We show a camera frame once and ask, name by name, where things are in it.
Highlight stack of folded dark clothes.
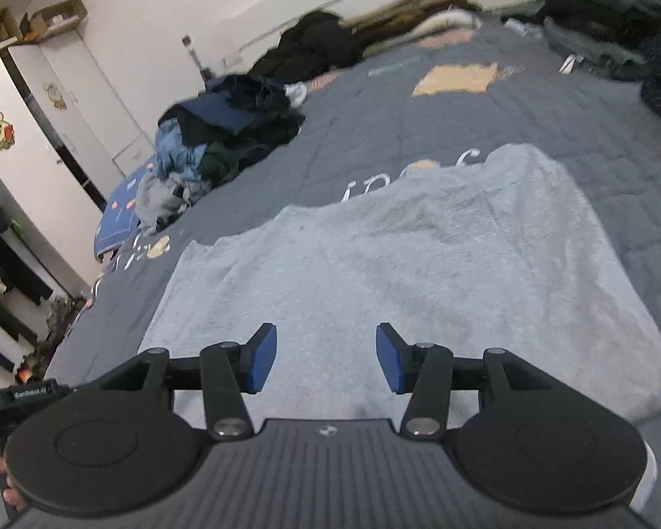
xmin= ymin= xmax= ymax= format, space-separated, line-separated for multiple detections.
xmin=501 ymin=0 xmax=661 ymax=82

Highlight grey printed quilt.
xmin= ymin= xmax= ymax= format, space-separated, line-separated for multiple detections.
xmin=44 ymin=11 xmax=661 ymax=529

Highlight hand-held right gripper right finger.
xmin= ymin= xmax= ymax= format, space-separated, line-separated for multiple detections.
xmin=375 ymin=322 xmax=557 ymax=442

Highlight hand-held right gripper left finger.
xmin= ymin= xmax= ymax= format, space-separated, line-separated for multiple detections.
xmin=96 ymin=322 xmax=279 ymax=442

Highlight pair of beige shoes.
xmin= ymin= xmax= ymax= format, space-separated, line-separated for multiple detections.
xmin=33 ymin=294 xmax=87 ymax=365

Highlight black puffy jacket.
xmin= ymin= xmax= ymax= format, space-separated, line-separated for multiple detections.
xmin=247 ymin=10 xmax=365 ymax=85

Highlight folded olive brown blankets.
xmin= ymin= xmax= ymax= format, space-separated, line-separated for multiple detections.
xmin=342 ymin=0 xmax=483 ymax=45

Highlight blue printed pillow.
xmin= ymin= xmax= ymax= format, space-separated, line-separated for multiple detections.
xmin=93 ymin=149 xmax=162 ymax=263

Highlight cream bolster pillow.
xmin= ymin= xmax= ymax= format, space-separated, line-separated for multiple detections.
xmin=413 ymin=9 xmax=483 ymax=41

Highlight small cardboard box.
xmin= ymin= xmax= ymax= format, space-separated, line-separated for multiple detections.
xmin=19 ymin=0 xmax=87 ymax=41

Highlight pile of unfolded clothes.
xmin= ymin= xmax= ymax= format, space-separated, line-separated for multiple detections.
xmin=135 ymin=73 xmax=308 ymax=235

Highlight grey t-shirt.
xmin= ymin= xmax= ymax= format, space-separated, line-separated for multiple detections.
xmin=137 ymin=143 xmax=661 ymax=437

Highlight white wardrobe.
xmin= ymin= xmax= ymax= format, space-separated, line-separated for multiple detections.
xmin=0 ymin=27 xmax=156 ymax=299

